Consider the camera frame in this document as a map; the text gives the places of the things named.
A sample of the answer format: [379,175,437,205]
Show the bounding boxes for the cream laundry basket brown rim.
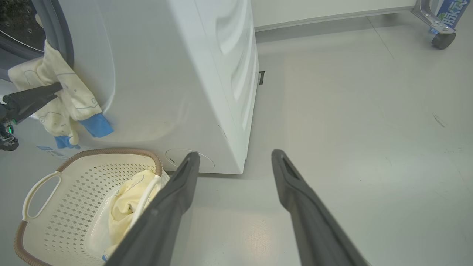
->
[14,148,171,266]

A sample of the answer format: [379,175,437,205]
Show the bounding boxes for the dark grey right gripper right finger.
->
[272,149,370,266]

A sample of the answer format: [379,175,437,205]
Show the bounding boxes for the metal partition foot with caster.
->
[411,0,457,50]

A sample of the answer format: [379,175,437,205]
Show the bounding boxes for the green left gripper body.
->
[0,105,19,151]

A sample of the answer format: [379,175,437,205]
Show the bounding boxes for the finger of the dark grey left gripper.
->
[3,82,63,124]

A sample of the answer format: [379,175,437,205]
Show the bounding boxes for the white front-load washing machine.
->
[0,0,260,175]

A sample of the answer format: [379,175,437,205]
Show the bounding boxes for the blue plastic drink bottle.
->
[436,0,472,31]

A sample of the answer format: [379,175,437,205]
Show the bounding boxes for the blue energy label sticker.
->
[37,146,69,160]

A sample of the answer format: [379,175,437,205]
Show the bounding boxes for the cream garment with blue cuff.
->
[8,40,114,149]
[102,169,170,261]

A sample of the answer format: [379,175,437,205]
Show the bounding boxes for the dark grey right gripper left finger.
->
[105,151,201,266]

